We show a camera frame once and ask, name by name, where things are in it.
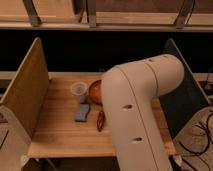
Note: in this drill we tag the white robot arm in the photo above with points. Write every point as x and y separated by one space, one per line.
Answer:
127 91

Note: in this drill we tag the orange ceramic bowl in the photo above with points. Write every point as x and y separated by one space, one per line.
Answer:
95 92

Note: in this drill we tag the clear plastic cup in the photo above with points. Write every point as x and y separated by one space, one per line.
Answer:
79 90

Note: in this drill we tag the red chili pepper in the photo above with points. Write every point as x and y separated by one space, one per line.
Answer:
100 121

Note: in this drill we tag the blue sponge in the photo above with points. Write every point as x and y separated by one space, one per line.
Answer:
82 112

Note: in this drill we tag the right dark side panel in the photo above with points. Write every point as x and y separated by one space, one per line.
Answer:
182 104

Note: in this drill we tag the left wooden side panel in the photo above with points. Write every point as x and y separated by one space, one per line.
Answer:
23 99

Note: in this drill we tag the wooden shelf with brackets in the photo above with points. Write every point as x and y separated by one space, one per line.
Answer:
108 15

